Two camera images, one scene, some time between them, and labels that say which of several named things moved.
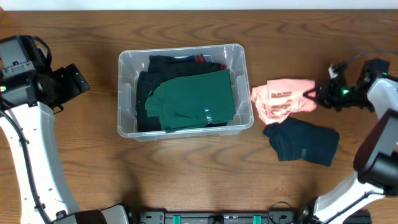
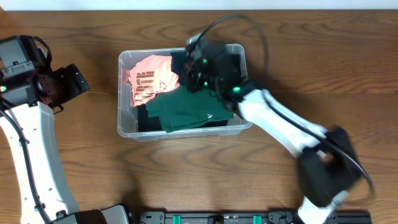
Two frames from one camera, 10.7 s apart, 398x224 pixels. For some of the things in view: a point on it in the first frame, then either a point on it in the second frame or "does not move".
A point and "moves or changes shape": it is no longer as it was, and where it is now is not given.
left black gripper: x=73 y=79 does not move
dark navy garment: x=296 y=140 moves or changes shape
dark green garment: x=191 y=101 does not move
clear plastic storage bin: x=183 y=91 does not move
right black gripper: x=325 y=95 -> x=194 y=72
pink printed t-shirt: x=282 y=97 -> x=150 y=76
